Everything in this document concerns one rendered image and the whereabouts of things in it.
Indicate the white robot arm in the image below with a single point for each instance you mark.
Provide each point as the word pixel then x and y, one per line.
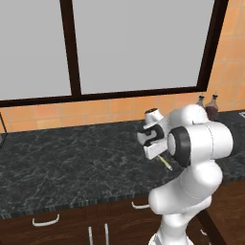
pixel 188 191

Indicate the small dark glass bottle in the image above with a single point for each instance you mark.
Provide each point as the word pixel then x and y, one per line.
pixel 201 101

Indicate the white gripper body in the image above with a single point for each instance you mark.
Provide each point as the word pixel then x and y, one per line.
pixel 155 150

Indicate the dark wood drawer front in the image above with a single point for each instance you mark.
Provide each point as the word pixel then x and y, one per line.
pixel 124 210
pixel 19 225

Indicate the large dark glass bottle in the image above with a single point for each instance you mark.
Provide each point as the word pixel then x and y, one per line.
pixel 212 106

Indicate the yellow green thin stick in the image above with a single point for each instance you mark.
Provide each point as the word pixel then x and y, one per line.
pixel 166 163

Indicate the dark wood cupboard door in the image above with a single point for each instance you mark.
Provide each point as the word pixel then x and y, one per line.
pixel 73 237
pixel 127 231

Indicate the dark framed window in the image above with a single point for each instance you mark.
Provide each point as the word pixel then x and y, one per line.
pixel 127 44

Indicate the open dark wood drawer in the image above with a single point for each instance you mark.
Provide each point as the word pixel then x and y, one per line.
pixel 228 210

